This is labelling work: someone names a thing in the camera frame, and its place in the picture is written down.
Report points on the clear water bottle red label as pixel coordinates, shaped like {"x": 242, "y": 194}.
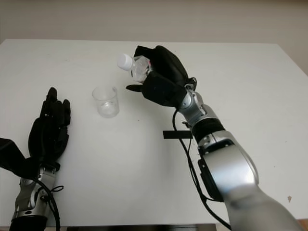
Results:
{"x": 138, "y": 68}

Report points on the black tape strip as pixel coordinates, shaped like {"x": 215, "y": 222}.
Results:
{"x": 175, "y": 135}

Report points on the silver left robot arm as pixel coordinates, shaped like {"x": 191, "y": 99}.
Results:
{"x": 29, "y": 197}

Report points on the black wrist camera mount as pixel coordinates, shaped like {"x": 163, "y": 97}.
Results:
{"x": 14, "y": 158}
{"x": 161, "y": 91}

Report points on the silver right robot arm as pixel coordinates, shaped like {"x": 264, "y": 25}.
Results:
{"x": 231, "y": 163}

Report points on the clear plastic cup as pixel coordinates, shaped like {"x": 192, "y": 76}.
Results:
{"x": 107, "y": 106}

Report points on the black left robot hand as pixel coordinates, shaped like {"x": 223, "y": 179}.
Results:
{"x": 45, "y": 137}

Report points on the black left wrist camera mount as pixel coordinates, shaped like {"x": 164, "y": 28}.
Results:
{"x": 14, "y": 158}

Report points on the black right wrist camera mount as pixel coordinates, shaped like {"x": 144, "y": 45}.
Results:
{"x": 161, "y": 91}

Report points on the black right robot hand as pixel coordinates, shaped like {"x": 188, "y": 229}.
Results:
{"x": 168, "y": 65}

